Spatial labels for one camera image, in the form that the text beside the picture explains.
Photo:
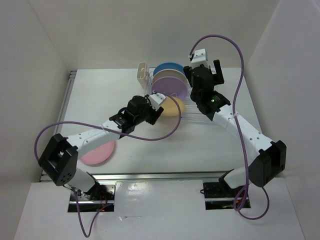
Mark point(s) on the purple plate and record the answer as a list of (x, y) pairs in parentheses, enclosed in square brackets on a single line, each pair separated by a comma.
[(180, 93)]

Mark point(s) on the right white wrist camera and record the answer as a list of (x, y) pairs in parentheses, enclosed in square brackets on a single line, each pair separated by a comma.
[(199, 58)]

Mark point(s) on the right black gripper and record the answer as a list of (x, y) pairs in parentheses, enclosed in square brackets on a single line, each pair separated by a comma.
[(219, 78)]

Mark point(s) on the blue plate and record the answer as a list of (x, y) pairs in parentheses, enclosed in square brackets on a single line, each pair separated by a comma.
[(168, 65)]

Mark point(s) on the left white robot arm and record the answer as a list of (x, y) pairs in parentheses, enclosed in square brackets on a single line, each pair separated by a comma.
[(60, 156)]

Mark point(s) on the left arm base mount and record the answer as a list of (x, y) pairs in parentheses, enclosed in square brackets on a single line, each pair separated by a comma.
[(103, 199)]

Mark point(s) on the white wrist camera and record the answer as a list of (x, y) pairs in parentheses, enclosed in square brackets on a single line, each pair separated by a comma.
[(156, 100), (199, 58)]

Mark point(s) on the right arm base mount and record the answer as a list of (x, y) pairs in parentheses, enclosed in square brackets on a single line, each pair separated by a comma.
[(215, 198)]

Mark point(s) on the cream plate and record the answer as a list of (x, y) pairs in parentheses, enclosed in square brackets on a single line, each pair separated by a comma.
[(167, 75)]

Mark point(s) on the pink plate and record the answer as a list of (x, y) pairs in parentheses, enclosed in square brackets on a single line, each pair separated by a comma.
[(99, 155)]

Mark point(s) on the white wire dish rack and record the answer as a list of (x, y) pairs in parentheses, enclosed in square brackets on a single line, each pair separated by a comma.
[(191, 112)]

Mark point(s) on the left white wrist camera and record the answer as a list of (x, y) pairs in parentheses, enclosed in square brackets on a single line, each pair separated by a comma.
[(156, 100)]

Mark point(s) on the yellow plate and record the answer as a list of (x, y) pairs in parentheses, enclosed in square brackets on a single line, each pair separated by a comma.
[(170, 108)]

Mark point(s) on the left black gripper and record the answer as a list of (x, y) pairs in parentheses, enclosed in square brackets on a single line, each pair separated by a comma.
[(155, 116)]

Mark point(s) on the white cutlery holder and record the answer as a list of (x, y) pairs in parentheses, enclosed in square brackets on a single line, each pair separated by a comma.
[(142, 75)]

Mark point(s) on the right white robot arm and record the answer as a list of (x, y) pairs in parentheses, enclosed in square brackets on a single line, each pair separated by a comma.
[(265, 157)]

